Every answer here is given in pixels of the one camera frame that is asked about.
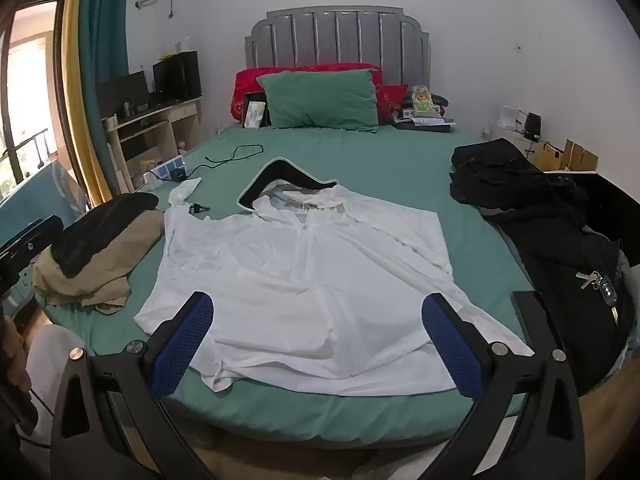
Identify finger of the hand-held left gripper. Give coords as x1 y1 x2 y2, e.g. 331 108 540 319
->
0 216 65 296

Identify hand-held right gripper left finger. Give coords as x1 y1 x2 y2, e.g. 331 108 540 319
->
50 291 216 480

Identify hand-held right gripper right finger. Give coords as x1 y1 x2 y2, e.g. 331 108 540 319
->
421 292 586 480

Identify white hooded jacket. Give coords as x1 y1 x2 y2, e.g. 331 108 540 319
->
134 157 535 397

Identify black and tan folded clothes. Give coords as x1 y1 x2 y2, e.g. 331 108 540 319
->
32 207 166 315

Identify black clothes pile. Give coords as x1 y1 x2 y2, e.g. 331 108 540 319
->
492 200 638 396

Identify person's left hand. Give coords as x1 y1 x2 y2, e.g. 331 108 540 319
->
0 305 32 393

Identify light blue printed board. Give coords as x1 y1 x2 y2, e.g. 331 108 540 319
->
0 160 91 321

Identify person's grey trousers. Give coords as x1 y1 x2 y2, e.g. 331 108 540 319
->
25 325 101 451

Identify black garment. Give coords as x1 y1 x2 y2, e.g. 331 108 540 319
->
50 191 160 277

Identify white power strip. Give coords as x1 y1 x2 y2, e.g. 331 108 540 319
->
144 156 187 187

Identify glass balcony door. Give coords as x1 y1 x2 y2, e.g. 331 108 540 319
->
0 0 66 196

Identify yellow curtain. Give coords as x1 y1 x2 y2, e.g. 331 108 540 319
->
61 0 113 208

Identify bunch of keys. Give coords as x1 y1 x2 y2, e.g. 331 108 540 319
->
575 270 621 323

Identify light wooden desk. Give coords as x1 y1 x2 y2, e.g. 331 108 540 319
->
102 97 203 193

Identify black monitor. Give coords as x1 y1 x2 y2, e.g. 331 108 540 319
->
97 71 150 108

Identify bed with green sheet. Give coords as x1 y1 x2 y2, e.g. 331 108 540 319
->
34 122 538 451

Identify teal curtain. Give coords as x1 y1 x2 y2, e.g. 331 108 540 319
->
80 0 132 206

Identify black computer tower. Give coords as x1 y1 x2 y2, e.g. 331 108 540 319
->
152 51 202 102

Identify cardboard box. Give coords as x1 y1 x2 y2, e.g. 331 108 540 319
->
542 139 600 173

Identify tissue pack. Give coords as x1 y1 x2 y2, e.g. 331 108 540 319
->
243 101 268 128

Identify pile of books and papers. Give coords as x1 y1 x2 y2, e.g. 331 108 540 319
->
392 84 457 135

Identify small red patterned pillow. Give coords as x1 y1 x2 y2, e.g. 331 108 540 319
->
377 84 411 123

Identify large red pillow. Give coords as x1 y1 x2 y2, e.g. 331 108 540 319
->
230 63 385 121

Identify green pillow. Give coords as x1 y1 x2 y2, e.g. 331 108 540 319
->
256 69 380 133

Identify grey padded headboard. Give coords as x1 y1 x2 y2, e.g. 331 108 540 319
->
245 6 431 91

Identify black charger with cable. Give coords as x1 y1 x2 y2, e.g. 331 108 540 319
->
170 144 264 183

